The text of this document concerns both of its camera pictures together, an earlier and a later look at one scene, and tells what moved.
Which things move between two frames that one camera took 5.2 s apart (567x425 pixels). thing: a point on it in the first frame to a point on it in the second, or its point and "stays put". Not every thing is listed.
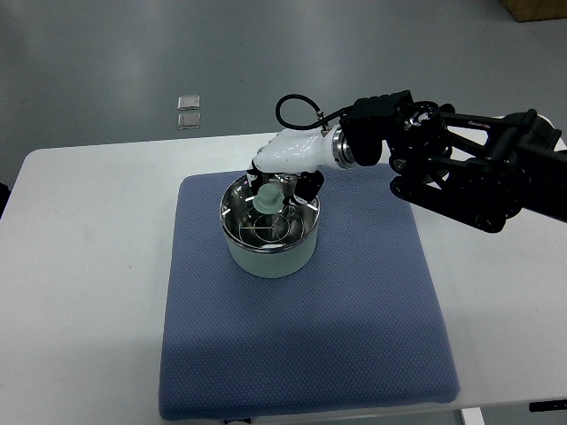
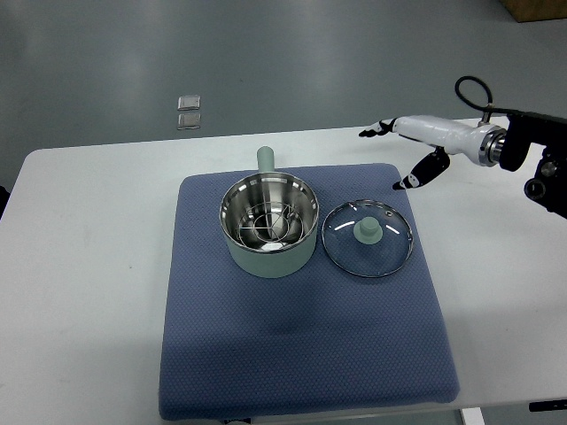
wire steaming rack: (283, 227) stays put
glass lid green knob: (267, 220) to (367, 238)
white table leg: (473, 416) stays put
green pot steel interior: (267, 245) stays put
